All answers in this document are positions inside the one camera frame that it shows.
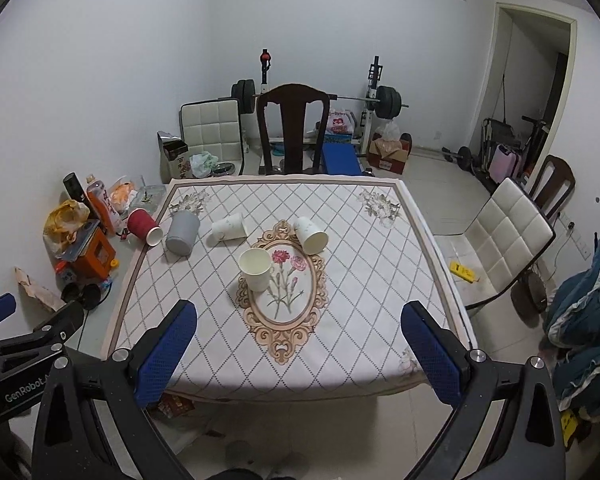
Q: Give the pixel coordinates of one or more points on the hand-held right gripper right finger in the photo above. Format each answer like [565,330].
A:
[432,355]

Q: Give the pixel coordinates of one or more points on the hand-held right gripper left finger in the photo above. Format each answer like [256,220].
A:
[164,355]

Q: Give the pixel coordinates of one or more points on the white paper cup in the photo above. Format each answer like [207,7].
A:
[227,230]
[255,277]
[310,236]

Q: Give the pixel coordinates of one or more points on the grey cup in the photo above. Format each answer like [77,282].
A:
[182,235]

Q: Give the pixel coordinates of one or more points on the red paper cup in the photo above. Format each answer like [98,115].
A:
[141,224]

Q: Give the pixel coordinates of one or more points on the brown paper scrap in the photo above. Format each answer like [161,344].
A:
[35,286]

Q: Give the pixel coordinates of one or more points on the black headphones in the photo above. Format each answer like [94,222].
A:
[87,295]

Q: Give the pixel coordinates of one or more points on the red snack packet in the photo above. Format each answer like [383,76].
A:
[172,405]

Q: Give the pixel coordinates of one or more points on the orange toy box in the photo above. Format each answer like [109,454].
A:
[95,256]

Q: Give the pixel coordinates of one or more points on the yellow packet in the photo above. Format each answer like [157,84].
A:
[462,271]

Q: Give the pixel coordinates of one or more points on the floral printed tablecloth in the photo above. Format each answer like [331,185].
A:
[360,280]

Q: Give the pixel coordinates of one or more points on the yellow plastic bag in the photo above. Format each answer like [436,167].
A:
[62,220]

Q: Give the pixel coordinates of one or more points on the round black chair base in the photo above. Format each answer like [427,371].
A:
[530,291]

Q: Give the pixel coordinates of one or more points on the orange drink bottle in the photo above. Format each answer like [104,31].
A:
[100,205]

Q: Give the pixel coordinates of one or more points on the black bottle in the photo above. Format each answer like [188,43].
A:
[75,190]

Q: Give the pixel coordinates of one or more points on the white padded chair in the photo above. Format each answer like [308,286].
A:
[505,230]
[210,125]

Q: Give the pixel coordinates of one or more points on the orange snack bag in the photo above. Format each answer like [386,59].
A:
[121,193]

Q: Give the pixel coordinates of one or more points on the yellow tag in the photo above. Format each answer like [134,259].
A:
[570,424]

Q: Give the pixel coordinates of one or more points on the pile of blue clothes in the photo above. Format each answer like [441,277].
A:
[585,310]

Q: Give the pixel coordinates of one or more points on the glass ashtray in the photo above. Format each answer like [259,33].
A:
[151,196]

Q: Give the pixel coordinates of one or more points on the brown gift box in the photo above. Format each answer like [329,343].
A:
[177,165]

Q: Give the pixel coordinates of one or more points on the green white plastic bag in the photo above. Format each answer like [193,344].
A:
[202,164]

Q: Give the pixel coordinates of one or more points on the metal bowl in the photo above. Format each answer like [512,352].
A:
[225,168]

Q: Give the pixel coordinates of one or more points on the cardboard box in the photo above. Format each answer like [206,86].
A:
[387,160]

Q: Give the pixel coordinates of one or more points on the black dumbbell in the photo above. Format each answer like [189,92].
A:
[464,155]

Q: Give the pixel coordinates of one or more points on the pink suitcase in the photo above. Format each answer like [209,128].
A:
[505,162]

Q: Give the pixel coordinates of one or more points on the blue bench pad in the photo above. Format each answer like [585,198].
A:
[342,160]

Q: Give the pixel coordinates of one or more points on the dark wooden chair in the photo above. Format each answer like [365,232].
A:
[292,110]
[560,180]

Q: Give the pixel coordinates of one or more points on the black scooter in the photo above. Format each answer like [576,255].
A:
[534,140]

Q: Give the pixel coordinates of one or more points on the white weight bench rack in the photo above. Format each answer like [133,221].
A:
[367,120]

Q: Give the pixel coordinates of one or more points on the black barbell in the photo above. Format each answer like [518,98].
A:
[392,102]

